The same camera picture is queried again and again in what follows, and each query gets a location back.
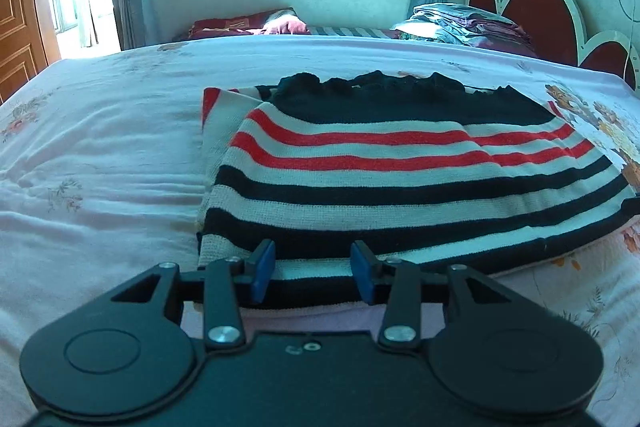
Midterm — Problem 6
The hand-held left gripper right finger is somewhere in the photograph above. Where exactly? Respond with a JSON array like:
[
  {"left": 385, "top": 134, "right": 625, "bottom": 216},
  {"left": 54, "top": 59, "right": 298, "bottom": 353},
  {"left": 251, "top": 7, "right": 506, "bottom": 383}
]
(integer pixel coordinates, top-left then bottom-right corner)
[{"left": 350, "top": 241, "right": 511, "bottom": 352}]

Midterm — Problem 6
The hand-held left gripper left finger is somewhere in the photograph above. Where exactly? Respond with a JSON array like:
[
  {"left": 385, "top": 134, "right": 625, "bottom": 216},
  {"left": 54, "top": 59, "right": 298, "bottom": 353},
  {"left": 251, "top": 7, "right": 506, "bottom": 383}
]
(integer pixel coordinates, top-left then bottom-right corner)
[{"left": 107, "top": 239, "right": 277, "bottom": 352}]

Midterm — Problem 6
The striped cartoon sweater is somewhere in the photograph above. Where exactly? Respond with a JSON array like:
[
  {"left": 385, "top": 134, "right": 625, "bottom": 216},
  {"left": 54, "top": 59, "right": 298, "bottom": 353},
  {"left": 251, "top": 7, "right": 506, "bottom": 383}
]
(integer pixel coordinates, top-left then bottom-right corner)
[{"left": 196, "top": 71, "right": 638, "bottom": 310}]

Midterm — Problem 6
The pile of folded clothes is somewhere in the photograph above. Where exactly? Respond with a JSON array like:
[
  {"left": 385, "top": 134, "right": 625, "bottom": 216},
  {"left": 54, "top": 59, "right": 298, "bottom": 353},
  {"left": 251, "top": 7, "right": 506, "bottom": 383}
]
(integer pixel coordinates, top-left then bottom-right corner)
[{"left": 392, "top": 2, "right": 538, "bottom": 58}]

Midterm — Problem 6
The bed with floral sheet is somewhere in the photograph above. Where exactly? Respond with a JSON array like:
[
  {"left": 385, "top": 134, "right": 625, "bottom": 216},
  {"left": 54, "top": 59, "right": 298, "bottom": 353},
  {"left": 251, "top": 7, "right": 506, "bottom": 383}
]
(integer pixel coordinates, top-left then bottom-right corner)
[{"left": 0, "top": 34, "right": 640, "bottom": 427}]

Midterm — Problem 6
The striped mattress cover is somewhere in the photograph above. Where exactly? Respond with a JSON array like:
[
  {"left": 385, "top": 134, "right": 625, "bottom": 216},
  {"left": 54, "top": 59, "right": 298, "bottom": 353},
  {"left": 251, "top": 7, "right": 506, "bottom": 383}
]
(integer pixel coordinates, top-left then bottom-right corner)
[{"left": 307, "top": 24, "right": 401, "bottom": 40}]

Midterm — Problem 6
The dark red blanket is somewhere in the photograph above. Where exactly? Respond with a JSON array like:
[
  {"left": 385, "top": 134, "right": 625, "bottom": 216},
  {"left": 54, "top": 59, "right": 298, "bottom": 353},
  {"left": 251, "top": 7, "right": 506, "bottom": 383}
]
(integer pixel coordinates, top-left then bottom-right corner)
[{"left": 187, "top": 8, "right": 311, "bottom": 40}]

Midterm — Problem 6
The red and white headboard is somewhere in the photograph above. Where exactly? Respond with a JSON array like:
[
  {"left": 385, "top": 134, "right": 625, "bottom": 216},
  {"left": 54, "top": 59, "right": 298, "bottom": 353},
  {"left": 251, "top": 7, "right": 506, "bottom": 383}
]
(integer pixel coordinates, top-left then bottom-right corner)
[{"left": 465, "top": 0, "right": 640, "bottom": 92}]

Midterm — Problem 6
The brown wooden door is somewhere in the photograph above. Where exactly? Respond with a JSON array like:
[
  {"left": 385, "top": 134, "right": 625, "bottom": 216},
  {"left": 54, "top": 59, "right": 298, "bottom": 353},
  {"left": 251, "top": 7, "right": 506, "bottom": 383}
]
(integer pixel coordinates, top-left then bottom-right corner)
[{"left": 0, "top": 0, "right": 51, "bottom": 105}]

